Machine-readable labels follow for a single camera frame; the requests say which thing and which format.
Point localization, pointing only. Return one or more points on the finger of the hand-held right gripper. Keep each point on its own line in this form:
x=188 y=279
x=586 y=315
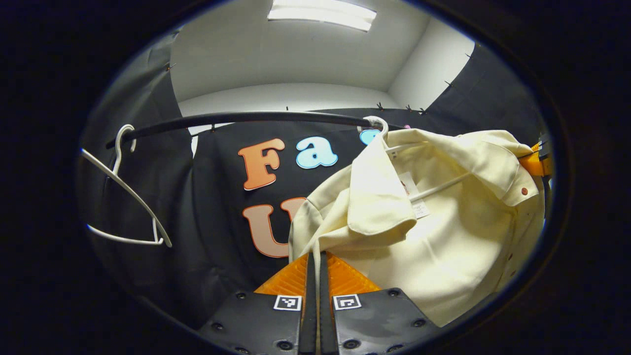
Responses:
x=535 y=162

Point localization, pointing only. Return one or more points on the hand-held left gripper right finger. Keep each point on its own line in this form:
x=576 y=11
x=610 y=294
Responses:
x=326 y=315

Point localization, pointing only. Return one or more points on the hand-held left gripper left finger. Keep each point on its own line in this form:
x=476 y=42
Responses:
x=308 y=305

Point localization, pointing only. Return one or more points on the cream button shirt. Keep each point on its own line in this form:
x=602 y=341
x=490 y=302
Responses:
x=443 y=246

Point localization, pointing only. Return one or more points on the white plastic hanger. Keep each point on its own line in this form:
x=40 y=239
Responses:
x=378 y=123
x=133 y=197

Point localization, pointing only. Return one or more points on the black clothes rack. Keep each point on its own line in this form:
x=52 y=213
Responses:
x=246 y=118

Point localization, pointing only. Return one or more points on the ceiling light panel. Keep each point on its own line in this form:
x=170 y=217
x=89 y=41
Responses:
x=323 y=14

